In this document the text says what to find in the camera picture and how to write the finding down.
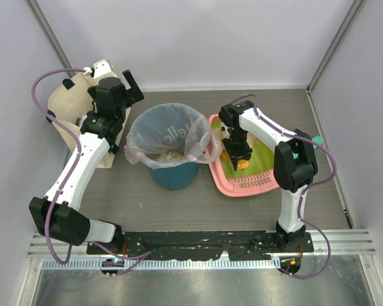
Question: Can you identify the beige canvas tote bag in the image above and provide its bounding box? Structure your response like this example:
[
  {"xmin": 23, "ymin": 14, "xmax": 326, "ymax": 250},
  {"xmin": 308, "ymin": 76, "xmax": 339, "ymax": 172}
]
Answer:
[{"xmin": 48, "ymin": 67, "xmax": 120, "ymax": 169}]

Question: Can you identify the orange litter scoop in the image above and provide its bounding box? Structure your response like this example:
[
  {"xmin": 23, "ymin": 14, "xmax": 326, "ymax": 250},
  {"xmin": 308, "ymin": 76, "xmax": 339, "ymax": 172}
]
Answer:
[{"xmin": 220, "ymin": 151, "xmax": 249, "ymax": 171}]

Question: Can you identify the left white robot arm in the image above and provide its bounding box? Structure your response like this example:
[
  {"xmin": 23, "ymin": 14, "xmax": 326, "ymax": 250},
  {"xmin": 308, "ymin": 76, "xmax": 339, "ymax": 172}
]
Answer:
[{"xmin": 29, "ymin": 68, "xmax": 144, "ymax": 250}]

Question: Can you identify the translucent plastic bin liner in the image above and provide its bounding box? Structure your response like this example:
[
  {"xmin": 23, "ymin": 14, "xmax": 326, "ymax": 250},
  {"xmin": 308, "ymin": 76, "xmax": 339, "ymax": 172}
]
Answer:
[{"xmin": 124, "ymin": 103, "xmax": 223, "ymax": 170}]

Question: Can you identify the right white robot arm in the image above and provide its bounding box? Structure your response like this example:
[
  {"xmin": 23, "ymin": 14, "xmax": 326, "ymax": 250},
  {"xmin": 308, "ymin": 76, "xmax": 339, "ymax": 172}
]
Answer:
[{"xmin": 218, "ymin": 100, "xmax": 318, "ymax": 249}]

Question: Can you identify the beige cat litter pile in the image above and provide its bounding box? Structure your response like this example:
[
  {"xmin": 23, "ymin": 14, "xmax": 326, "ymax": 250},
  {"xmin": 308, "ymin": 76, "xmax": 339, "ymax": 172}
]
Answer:
[{"xmin": 213, "ymin": 126, "xmax": 259, "ymax": 147}]

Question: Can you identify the white slotted cable duct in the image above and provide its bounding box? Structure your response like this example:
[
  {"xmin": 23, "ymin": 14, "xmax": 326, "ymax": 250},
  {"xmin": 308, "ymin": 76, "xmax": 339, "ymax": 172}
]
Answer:
[{"xmin": 41, "ymin": 256, "xmax": 280, "ymax": 270}]

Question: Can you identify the pink litter box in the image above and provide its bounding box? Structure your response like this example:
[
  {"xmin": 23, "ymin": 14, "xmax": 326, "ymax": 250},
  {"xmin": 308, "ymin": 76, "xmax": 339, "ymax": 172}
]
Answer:
[{"xmin": 209, "ymin": 133, "xmax": 278, "ymax": 197}]

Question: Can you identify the teal trash bin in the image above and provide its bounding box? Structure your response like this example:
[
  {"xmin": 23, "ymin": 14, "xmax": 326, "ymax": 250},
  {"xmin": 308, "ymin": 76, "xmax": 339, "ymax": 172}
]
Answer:
[{"xmin": 124, "ymin": 103, "xmax": 213, "ymax": 191}]

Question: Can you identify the teal handled scraper tool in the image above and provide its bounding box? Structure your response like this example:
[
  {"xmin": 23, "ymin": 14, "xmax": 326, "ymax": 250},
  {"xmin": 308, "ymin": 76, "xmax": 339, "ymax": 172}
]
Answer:
[{"xmin": 293, "ymin": 136, "xmax": 324, "ymax": 159}]

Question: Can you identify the aluminium frame rail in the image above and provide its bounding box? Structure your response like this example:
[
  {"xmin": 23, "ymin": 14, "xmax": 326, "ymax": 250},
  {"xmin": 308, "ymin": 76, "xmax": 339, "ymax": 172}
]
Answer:
[{"xmin": 26, "ymin": 228, "xmax": 378, "ymax": 259}]

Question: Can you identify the black metal base plate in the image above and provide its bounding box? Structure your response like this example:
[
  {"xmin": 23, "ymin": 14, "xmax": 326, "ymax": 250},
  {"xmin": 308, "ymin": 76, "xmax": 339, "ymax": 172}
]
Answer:
[{"xmin": 86, "ymin": 229, "xmax": 314, "ymax": 262}]

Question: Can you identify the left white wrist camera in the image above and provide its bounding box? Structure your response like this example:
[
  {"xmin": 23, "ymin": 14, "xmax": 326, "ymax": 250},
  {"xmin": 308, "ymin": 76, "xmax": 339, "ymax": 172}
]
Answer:
[{"xmin": 84, "ymin": 59, "xmax": 117, "ymax": 81}]

